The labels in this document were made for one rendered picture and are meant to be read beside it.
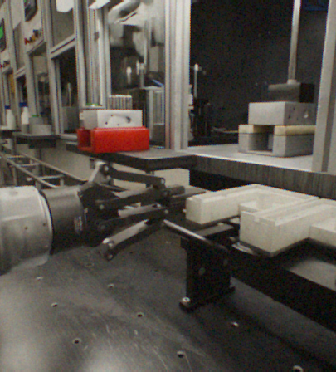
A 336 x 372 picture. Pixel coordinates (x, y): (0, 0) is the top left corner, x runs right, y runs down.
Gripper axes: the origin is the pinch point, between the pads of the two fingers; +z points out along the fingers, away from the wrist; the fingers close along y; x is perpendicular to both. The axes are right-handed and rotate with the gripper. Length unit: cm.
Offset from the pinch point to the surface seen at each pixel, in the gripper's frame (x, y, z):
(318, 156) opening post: -9.3, 5.5, 20.4
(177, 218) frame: 49, -24, 37
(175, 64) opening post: 28.8, 24.5, 20.7
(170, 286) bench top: 7.4, -19.8, 3.3
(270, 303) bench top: -7.2, -19.8, 14.2
